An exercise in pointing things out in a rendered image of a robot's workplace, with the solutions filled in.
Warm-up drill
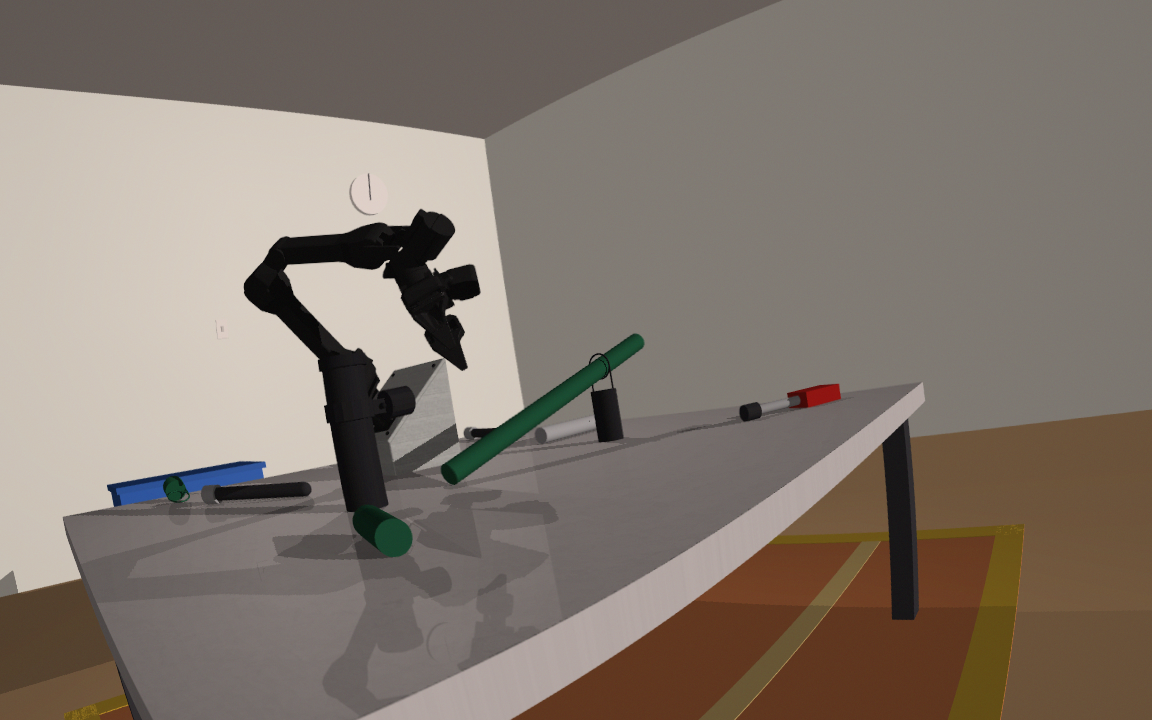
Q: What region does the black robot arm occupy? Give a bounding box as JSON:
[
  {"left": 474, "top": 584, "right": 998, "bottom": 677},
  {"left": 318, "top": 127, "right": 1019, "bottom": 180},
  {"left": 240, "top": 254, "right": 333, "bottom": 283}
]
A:
[{"left": 243, "top": 209, "right": 482, "bottom": 359}]

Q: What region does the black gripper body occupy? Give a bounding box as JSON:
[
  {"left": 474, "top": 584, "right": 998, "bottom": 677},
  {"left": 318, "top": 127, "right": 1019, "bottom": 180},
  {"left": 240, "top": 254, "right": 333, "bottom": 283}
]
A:
[{"left": 399, "top": 270, "right": 461, "bottom": 344}]

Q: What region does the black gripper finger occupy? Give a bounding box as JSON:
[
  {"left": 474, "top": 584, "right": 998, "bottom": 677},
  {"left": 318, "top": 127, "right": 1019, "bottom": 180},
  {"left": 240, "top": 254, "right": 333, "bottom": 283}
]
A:
[
  {"left": 410, "top": 291, "right": 456, "bottom": 350},
  {"left": 430, "top": 326, "right": 468, "bottom": 371}
]

